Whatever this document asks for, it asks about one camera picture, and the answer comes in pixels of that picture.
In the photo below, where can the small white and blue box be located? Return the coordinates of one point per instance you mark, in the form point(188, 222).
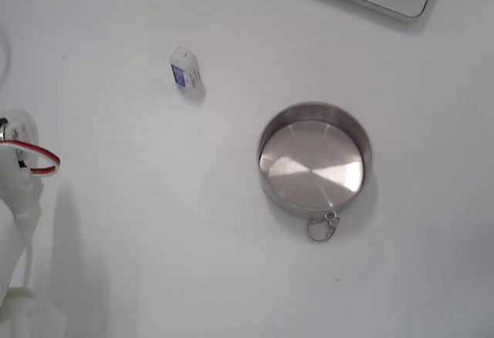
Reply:
point(184, 68)

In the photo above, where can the round metal bowl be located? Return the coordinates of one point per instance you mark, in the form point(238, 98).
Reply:
point(312, 164)

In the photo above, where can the metal keyring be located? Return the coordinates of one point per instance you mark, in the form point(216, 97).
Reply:
point(310, 234)

